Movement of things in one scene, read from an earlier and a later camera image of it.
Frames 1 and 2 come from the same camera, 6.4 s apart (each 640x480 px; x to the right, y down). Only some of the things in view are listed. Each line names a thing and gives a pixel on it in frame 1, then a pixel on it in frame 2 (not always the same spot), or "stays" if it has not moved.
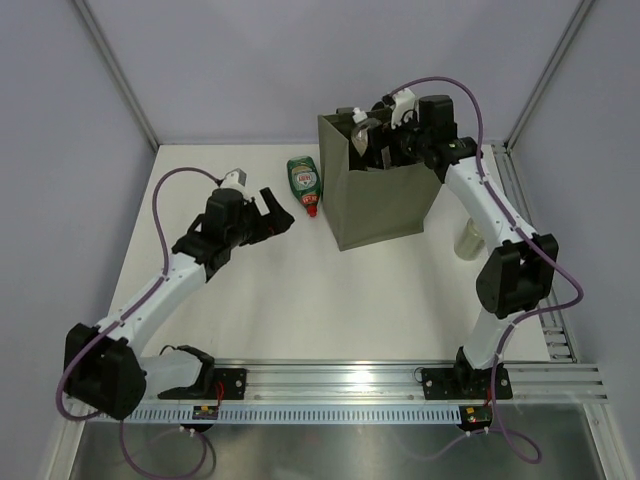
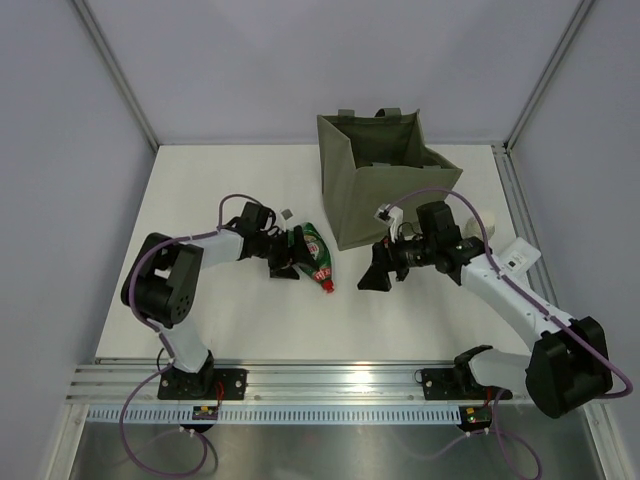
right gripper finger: x=380 y=141 -> x=376 y=277
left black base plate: x=212 y=383 stays
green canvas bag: x=370 y=205 stays
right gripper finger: x=382 y=113 -> x=381 y=258
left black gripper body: x=253 y=224 -> x=270 y=247
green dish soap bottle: x=304 y=181 -> x=322 y=272
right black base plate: x=464 y=382 stays
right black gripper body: x=408 y=142 -> x=414 y=253
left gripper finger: x=278 y=221 -> x=281 y=268
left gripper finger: x=274 y=207 -> x=301 y=249
